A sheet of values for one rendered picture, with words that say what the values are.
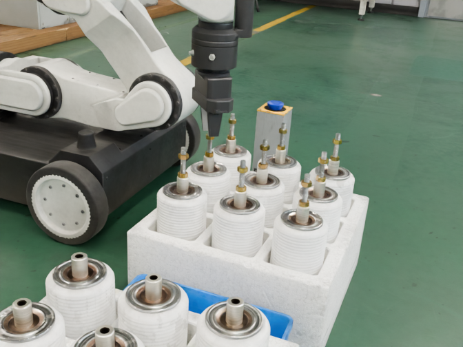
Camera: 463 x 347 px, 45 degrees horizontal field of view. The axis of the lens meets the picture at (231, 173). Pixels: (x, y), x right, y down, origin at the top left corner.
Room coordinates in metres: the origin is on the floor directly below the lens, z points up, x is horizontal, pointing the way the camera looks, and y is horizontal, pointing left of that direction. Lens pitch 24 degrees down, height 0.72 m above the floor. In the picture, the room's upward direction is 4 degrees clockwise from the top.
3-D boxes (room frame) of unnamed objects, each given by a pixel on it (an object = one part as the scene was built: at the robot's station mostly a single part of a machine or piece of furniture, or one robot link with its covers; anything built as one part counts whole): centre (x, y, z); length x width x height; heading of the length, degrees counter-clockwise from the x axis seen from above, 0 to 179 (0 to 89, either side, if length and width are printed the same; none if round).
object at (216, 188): (1.06, 0.05, 0.16); 0.10 x 0.10 x 0.18
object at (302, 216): (0.87, -0.13, 0.26); 0.02 x 0.02 x 0.03
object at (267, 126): (1.32, -0.10, 0.16); 0.07 x 0.07 x 0.31; 69
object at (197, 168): (1.06, 0.05, 0.25); 0.08 x 0.08 x 0.01
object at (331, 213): (0.98, -0.17, 0.16); 0.10 x 0.10 x 0.18
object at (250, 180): (1.02, -0.06, 0.25); 0.08 x 0.08 x 0.01
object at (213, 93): (1.06, 0.05, 0.45); 0.13 x 0.10 x 0.12; 23
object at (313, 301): (1.02, -0.06, 0.09); 0.39 x 0.39 x 0.18; 69
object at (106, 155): (1.48, 0.52, 0.19); 0.64 x 0.52 x 0.33; 71
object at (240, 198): (0.91, -0.02, 0.26); 0.02 x 0.02 x 0.03
